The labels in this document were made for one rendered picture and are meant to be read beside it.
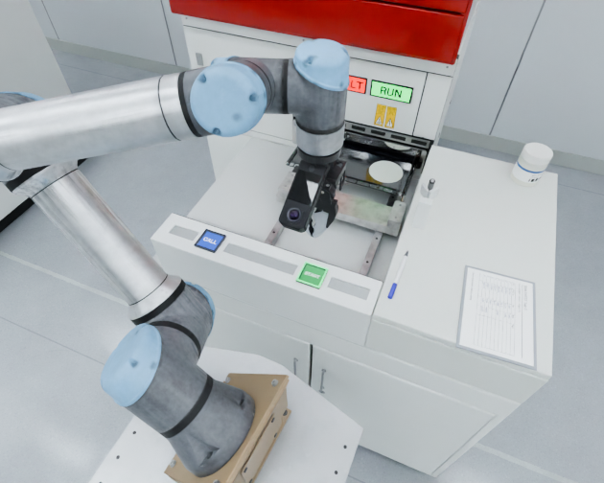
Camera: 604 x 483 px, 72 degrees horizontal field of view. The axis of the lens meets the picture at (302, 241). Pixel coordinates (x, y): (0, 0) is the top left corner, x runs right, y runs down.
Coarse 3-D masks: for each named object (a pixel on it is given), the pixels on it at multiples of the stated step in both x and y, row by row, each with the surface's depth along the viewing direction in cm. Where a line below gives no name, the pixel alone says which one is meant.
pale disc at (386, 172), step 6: (378, 162) 127; (384, 162) 127; (390, 162) 127; (372, 168) 126; (378, 168) 126; (384, 168) 126; (390, 168) 126; (396, 168) 126; (372, 174) 124; (378, 174) 124; (384, 174) 124; (390, 174) 124; (396, 174) 124; (402, 174) 124; (378, 180) 122; (384, 180) 122; (390, 180) 122; (396, 180) 122
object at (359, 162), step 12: (348, 144) 133; (360, 144) 133; (348, 156) 129; (360, 156) 129; (372, 156) 129; (384, 156) 129; (396, 156) 129; (408, 156) 129; (348, 168) 126; (360, 168) 126; (408, 168) 125; (372, 180) 122
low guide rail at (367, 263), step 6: (390, 198) 124; (396, 198) 126; (390, 204) 122; (378, 234) 115; (372, 240) 114; (378, 240) 114; (372, 246) 112; (378, 246) 115; (372, 252) 111; (366, 258) 110; (372, 258) 110; (366, 264) 108; (360, 270) 107; (366, 270) 107
